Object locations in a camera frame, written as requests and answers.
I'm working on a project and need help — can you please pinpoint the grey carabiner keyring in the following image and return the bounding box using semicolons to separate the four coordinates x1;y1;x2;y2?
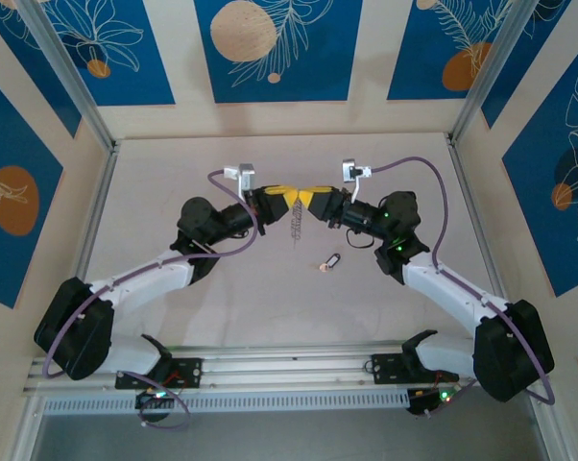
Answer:
286;199;309;249

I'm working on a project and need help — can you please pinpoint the black controller board with LED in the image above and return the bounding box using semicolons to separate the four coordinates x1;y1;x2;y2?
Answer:
406;386;463;417
134;388;180;412

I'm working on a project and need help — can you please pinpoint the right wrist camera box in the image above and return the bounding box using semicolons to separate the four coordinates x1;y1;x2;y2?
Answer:
340;157;374;202

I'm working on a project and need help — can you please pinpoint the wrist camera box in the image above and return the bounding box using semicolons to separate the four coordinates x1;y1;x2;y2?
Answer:
340;157;374;202
223;162;257;201

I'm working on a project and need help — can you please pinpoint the thin black gripper wire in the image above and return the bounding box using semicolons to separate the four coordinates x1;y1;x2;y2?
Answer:
345;228;374;250

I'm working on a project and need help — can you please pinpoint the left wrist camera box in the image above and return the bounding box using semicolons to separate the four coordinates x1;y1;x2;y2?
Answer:
223;162;257;201

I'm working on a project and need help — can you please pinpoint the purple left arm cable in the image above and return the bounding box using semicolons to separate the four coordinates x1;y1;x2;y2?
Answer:
43;167;260;430

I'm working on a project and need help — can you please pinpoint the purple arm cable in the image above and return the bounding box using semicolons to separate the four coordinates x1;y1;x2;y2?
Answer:
43;167;260;430
371;155;557;414

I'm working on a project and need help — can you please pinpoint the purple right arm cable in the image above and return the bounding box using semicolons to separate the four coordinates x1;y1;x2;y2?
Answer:
371;155;557;414

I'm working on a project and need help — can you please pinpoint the aluminium side rail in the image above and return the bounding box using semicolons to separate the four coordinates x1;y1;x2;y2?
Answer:
51;141;122;356
446;136;523;347

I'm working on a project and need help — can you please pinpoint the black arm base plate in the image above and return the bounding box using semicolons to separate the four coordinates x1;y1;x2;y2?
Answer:
371;352;461;386
114;357;204;390

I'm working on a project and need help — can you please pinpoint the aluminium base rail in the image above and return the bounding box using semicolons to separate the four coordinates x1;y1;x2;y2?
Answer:
22;340;552;398

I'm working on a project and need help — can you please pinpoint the aluminium frame post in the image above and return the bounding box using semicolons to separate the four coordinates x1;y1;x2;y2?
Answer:
449;0;542;145
14;0;120;153

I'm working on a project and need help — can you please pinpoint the white slotted cable duct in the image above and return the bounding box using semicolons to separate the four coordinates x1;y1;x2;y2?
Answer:
42;388;410;417

